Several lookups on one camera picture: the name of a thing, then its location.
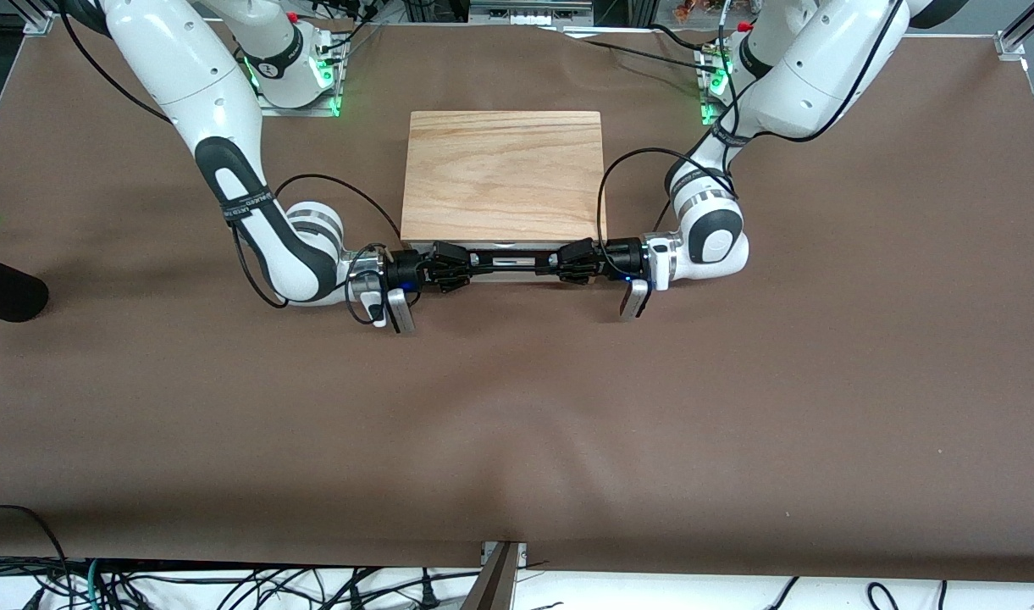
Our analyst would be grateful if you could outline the black base cable bundle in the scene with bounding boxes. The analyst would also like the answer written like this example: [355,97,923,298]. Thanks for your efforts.
[313,0,380,56]

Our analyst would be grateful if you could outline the black cylinder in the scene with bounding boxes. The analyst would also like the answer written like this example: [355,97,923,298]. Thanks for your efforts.
[0,252,49,324]

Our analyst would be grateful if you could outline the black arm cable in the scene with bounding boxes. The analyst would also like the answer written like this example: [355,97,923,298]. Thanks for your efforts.
[597,0,907,247]
[59,8,403,327]

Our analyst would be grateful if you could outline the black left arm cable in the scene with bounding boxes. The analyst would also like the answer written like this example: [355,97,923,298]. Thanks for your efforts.
[597,0,907,247]

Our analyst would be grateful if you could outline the aluminium frame profile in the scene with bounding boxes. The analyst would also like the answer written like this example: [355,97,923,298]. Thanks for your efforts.
[995,0,1034,60]

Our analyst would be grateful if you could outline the orange background items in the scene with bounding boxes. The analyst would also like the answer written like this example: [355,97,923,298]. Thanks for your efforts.
[673,0,738,22]

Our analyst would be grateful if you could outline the aluminium bracket with bar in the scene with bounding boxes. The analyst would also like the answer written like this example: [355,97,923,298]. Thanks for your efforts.
[462,541,528,610]

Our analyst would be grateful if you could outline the short black cable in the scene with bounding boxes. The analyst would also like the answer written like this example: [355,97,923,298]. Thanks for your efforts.
[650,23,716,53]

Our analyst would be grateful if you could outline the brown table cover sheet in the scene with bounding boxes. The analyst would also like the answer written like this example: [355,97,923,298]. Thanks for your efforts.
[0,15,1034,585]

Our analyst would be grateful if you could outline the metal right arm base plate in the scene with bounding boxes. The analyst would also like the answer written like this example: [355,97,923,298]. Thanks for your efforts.
[258,38,341,118]

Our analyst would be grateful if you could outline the black looped floor cable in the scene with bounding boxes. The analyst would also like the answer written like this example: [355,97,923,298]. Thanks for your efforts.
[0,506,70,594]

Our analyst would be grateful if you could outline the long black cable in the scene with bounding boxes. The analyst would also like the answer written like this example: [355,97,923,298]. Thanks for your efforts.
[559,25,721,77]

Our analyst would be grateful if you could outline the grey background device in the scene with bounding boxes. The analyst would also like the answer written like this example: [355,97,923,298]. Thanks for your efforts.
[470,0,594,26]

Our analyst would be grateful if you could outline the light wooden drawer cabinet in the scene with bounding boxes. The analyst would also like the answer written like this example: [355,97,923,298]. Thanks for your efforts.
[400,112,608,285]

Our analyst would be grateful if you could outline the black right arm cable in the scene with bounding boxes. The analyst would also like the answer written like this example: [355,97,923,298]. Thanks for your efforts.
[59,8,403,327]

